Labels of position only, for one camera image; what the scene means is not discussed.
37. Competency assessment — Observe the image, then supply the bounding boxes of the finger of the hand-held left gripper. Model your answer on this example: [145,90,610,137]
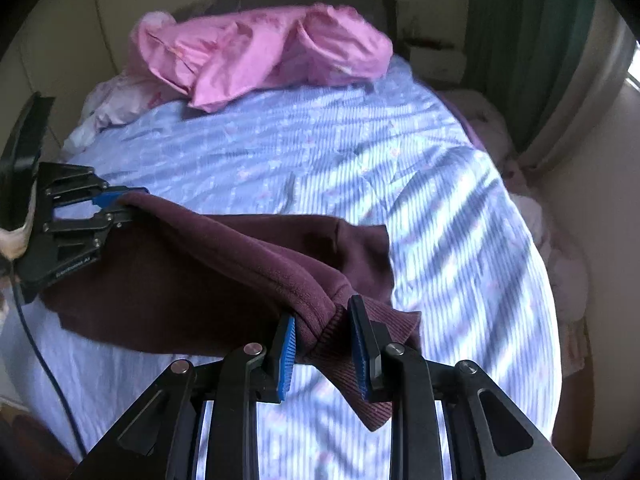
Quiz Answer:
[37,162,151,212]
[41,205,135,263]

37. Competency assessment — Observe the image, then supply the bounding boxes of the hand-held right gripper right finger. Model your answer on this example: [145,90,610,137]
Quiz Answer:
[347,294,593,480]

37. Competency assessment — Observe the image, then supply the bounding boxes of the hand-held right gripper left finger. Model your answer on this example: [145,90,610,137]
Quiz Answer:
[77,313,297,480]

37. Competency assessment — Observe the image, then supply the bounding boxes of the maroon pants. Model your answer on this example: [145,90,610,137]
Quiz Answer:
[40,192,426,433]

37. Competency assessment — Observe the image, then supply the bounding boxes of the person's left hand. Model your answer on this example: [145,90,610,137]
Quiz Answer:
[0,187,37,264]

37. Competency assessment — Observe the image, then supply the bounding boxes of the white pink pillow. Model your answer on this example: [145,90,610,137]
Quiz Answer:
[62,74,166,153]

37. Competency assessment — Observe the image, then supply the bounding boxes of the blue striped bed sheet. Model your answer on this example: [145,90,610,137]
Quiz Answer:
[10,55,561,480]

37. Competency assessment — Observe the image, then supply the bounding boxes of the pink quilt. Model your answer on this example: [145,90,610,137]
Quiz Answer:
[130,2,394,113]

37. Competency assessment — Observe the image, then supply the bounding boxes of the pale pink blanket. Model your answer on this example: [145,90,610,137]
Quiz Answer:
[445,89,593,376]

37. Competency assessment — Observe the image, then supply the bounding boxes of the green curtain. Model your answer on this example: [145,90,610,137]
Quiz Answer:
[462,0,601,153]

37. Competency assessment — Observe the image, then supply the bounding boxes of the window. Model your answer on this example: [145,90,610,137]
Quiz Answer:
[620,35,640,96]

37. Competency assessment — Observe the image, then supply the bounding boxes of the dark gripper cable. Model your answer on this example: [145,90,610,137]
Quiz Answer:
[14,267,88,461]

